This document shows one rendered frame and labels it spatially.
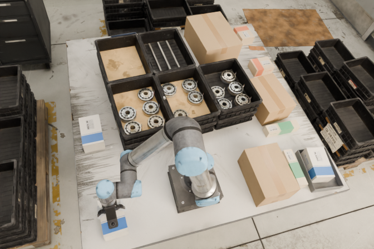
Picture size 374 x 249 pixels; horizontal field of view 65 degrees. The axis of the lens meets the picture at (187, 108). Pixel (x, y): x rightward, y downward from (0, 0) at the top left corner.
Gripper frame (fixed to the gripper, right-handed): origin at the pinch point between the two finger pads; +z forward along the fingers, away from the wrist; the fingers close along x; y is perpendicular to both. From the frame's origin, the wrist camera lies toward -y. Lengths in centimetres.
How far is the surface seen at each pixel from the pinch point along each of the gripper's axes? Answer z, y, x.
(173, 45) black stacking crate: -6, 107, -67
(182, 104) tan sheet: -6, 54, -56
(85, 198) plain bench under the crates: 6.3, 14.9, 12.0
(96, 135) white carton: -2.6, 47.6, -0.2
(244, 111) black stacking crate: -8, 38, -93
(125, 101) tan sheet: -7, 65, -21
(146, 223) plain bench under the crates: 6.4, -7.4, -16.1
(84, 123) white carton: -3, 58, 5
